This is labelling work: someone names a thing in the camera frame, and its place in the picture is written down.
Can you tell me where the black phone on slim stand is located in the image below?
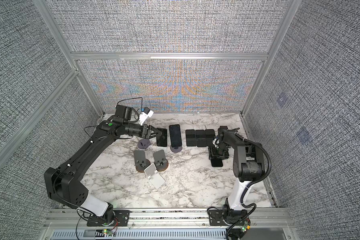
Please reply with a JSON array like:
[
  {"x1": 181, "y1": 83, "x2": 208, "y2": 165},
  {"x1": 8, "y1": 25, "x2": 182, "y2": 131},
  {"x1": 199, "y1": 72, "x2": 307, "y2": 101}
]
[{"x1": 156, "y1": 128, "x2": 168, "y2": 148}]

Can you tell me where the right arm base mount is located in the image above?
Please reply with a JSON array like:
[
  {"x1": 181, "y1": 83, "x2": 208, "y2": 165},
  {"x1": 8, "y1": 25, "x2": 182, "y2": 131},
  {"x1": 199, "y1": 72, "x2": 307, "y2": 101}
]
[{"x1": 207, "y1": 204, "x2": 232, "y2": 226}]

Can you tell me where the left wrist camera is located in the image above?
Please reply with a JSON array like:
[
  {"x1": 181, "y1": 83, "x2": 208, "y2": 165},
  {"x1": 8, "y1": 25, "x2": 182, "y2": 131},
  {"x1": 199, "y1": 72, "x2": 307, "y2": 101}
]
[{"x1": 138, "y1": 107, "x2": 154, "y2": 126}]

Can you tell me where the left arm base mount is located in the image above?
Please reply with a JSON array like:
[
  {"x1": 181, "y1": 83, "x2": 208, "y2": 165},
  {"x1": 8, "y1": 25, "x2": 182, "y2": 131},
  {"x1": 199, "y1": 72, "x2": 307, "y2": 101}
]
[{"x1": 87, "y1": 205, "x2": 131, "y2": 227}]

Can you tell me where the wooden base stand left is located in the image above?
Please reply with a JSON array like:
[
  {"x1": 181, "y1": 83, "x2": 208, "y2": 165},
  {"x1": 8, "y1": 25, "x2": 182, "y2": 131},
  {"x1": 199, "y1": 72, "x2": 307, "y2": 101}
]
[{"x1": 134, "y1": 150, "x2": 151, "y2": 173}]

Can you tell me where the wooden base stand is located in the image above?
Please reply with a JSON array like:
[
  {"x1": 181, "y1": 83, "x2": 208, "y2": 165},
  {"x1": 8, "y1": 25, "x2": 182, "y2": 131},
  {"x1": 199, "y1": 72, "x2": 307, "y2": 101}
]
[
  {"x1": 134, "y1": 150, "x2": 151, "y2": 173},
  {"x1": 153, "y1": 150, "x2": 169, "y2": 172}
]

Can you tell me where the black phone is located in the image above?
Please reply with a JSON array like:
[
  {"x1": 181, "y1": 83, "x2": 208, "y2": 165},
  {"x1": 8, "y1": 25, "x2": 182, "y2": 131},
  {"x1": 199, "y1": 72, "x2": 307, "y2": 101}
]
[
  {"x1": 185, "y1": 130, "x2": 197, "y2": 147},
  {"x1": 195, "y1": 130, "x2": 207, "y2": 148},
  {"x1": 210, "y1": 158, "x2": 224, "y2": 168},
  {"x1": 205, "y1": 129, "x2": 216, "y2": 147},
  {"x1": 156, "y1": 128, "x2": 168, "y2": 148},
  {"x1": 169, "y1": 124, "x2": 182, "y2": 148}
]

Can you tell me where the aluminium front rail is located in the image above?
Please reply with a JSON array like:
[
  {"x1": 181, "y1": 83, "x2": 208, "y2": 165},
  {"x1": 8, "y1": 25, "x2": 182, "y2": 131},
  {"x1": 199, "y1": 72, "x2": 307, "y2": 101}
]
[{"x1": 43, "y1": 208, "x2": 296, "y2": 229}]

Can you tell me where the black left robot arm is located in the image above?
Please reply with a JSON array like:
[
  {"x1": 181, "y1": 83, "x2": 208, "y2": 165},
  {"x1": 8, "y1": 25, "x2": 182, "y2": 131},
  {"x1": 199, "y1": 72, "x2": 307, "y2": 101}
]
[{"x1": 44, "y1": 105, "x2": 161, "y2": 225}]

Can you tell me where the black phone on purple stand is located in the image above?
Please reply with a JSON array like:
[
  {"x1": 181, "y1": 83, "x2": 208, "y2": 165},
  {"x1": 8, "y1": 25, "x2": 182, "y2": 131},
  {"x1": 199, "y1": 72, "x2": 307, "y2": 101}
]
[{"x1": 169, "y1": 124, "x2": 182, "y2": 148}]

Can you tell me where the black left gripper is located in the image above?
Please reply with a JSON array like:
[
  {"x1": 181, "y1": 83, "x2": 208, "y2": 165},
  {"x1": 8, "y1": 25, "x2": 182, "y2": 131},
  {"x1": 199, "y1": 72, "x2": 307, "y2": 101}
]
[{"x1": 124, "y1": 123, "x2": 163, "y2": 140}]

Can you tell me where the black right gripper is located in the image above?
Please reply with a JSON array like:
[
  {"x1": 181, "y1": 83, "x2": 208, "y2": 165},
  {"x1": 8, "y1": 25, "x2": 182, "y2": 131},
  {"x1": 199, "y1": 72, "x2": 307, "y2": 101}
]
[{"x1": 209, "y1": 144, "x2": 231, "y2": 160}]

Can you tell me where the white slotted cable duct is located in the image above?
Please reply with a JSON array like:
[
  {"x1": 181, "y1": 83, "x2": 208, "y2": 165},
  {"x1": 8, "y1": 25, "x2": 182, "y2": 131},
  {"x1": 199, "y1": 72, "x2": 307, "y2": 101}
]
[{"x1": 49, "y1": 229, "x2": 226, "y2": 240}]

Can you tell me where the white phone stand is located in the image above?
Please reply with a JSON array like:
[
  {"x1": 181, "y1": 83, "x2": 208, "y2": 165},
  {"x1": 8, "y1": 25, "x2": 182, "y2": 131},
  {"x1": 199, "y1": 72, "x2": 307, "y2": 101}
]
[{"x1": 144, "y1": 164, "x2": 165, "y2": 189}]

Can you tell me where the thin black left cable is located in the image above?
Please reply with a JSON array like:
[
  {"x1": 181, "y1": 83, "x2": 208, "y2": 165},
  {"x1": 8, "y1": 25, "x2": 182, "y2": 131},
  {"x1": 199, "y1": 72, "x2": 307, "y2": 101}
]
[{"x1": 83, "y1": 96, "x2": 144, "y2": 145}]

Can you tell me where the wooden base stand right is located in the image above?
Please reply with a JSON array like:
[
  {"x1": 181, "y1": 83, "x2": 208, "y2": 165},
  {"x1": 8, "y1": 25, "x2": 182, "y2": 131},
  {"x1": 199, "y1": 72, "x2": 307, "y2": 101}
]
[{"x1": 153, "y1": 150, "x2": 169, "y2": 172}]

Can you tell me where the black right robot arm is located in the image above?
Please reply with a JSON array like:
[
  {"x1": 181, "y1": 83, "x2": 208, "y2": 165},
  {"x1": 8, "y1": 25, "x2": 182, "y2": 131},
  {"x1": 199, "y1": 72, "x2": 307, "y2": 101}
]
[{"x1": 208, "y1": 126, "x2": 266, "y2": 225}]

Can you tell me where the purple left phone stand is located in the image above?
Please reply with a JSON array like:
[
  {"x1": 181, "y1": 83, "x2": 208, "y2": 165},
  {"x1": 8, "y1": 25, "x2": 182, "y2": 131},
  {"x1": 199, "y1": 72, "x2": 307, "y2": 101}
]
[{"x1": 137, "y1": 139, "x2": 152, "y2": 150}]

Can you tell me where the black corrugated cable conduit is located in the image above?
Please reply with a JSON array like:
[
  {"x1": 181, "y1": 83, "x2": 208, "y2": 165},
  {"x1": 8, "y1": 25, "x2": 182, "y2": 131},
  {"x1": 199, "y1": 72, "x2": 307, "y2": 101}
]
[{"x1": 236, "y1": 137, "x2": 272, "y2": 211}]

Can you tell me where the purple round phone stand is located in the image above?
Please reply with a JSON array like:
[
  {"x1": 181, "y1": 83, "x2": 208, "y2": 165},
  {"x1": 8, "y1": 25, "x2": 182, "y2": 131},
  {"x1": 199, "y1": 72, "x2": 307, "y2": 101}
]
[{"x1": 170, "y1": 146, "x2": 183, "y2": 153}]

